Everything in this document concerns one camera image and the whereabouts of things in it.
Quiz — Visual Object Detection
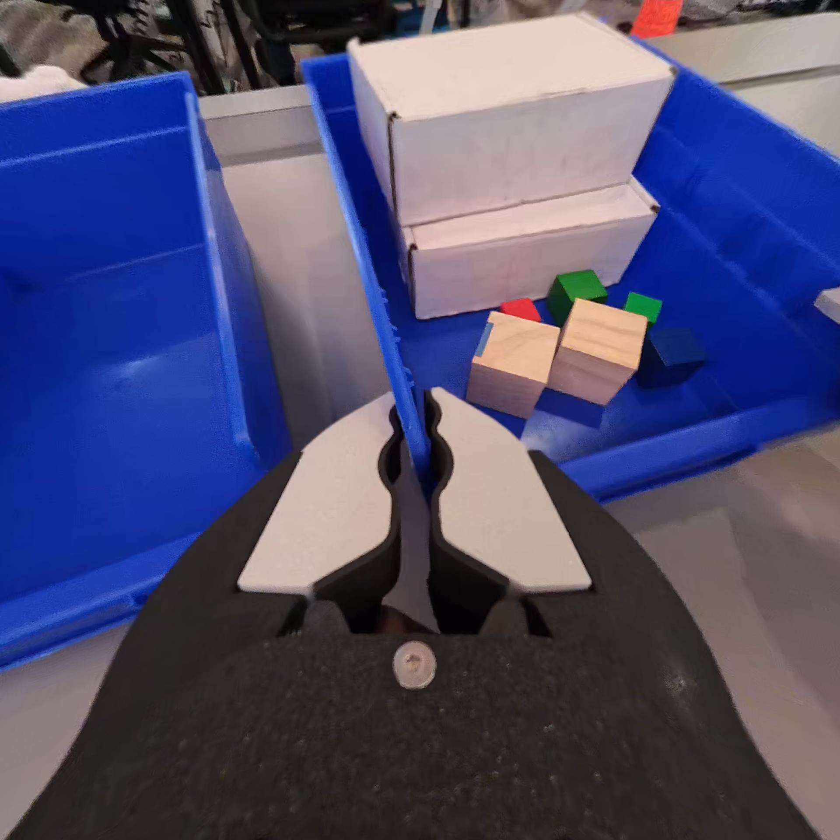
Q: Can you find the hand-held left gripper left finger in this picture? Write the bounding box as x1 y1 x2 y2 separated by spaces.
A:
236 392 403 634

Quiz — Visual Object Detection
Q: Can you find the green wooden cube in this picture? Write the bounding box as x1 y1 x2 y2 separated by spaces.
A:
623 291 664 326
547 269 609 328

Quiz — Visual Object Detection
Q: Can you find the orange traffic cone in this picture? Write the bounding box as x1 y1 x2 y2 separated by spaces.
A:
630 0 684 38

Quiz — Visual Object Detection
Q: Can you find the dark blue wooden cube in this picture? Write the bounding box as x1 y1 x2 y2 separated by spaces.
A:
637 327 708 389

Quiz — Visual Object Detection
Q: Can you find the black chair base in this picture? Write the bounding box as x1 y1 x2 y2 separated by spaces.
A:
85 0 421 94

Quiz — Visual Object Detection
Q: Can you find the plain wooden cube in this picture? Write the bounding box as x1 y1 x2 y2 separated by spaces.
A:
466 311 561 420
549 298 649 407

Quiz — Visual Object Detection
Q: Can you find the blue plastic bin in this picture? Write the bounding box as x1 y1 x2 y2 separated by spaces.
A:
0 71 294 675
301 51 840 505

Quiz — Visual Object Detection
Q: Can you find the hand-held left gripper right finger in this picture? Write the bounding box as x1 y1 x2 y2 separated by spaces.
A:
425 386 593 637

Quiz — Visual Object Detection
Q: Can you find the white cardboard mailer box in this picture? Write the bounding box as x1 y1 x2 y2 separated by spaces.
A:
346 12 677 228
399 177 661 321

